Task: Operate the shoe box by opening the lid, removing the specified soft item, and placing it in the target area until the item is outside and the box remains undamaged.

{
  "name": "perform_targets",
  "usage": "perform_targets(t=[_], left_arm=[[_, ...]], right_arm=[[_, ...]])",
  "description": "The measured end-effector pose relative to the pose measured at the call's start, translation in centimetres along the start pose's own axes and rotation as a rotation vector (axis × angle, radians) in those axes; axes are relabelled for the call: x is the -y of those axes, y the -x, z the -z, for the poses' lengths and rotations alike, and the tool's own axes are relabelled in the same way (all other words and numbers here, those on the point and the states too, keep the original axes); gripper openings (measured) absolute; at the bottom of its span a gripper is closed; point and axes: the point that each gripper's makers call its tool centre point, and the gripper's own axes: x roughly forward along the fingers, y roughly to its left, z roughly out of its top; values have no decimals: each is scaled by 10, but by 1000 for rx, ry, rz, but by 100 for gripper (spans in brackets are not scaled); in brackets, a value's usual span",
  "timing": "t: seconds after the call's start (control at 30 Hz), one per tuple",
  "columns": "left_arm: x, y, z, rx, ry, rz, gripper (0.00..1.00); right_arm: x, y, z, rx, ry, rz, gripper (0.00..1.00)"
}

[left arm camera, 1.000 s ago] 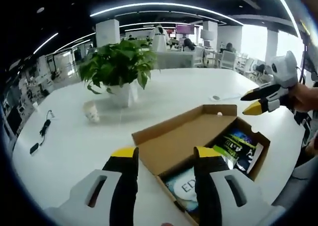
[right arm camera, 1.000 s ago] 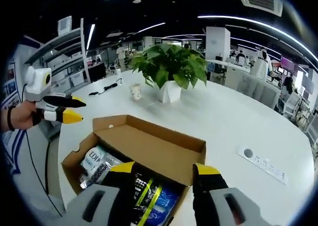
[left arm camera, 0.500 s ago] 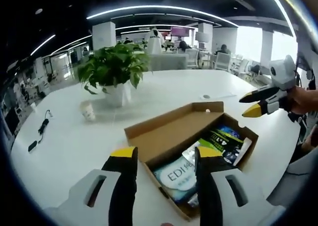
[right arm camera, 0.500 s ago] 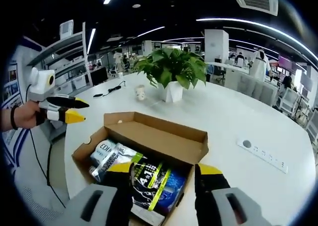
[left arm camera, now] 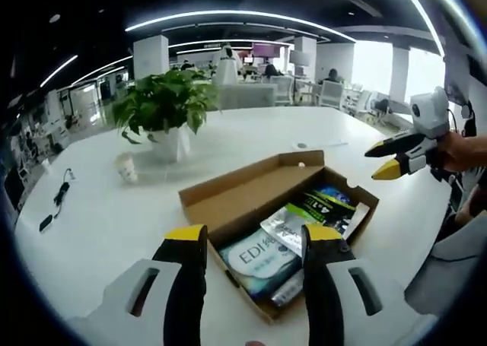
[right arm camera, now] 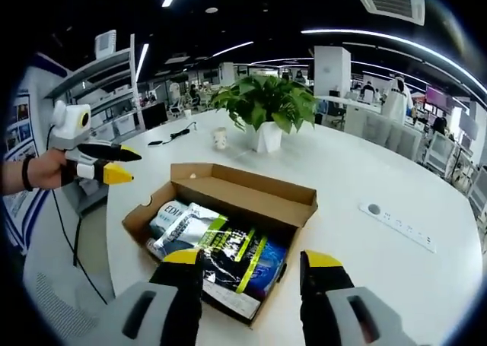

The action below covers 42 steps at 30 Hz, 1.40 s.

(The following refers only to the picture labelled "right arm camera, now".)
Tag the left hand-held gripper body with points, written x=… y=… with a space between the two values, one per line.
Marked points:
x=66 y=138

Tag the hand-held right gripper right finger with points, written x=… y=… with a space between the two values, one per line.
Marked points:
x=323 y=292

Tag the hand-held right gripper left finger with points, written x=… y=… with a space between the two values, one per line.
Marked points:
x=179 y=296

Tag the black green-striped soft pack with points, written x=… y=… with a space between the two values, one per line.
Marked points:
x=224 y=247

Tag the blue EDI wipes pack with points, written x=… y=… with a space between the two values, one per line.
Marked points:
x=190 y=228

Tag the brown cardboard shoe box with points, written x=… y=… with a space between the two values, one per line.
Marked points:
x=247 y=194

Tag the person's left hand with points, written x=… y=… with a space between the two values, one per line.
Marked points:
x=49 y=169

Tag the white storage bin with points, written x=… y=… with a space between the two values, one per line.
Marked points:
x=125 y=125
x=102 y=131

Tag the small black flat device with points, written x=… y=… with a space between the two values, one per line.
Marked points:
x=155 y=143

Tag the black wristband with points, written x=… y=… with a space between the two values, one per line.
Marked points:
x=27 y=174

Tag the black computer monitor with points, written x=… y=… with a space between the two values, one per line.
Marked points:
x=154 y=116

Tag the grey metal shelf rack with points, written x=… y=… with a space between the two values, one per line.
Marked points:
x=110 y=62

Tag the white table socket panel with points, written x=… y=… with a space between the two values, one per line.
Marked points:
x=399 y=226

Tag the white vented device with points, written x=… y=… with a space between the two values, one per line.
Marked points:
x=105 y=43

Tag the white paper cup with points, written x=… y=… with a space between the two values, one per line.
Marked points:
x=219 y=138

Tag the green potted plant white pot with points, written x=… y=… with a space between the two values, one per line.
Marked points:
x=266 y=95

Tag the white office counter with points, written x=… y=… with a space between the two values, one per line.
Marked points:
x=380 y=129

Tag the white square pillar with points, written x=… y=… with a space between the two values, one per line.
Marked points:
x=331 y=70

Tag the ceiling air vent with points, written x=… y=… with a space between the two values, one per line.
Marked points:
x=388 y=0

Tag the blue white wall poster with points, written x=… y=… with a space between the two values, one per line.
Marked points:
x=21 y=125

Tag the purple wall screen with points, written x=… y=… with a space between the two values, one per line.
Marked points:
x=437 y=99

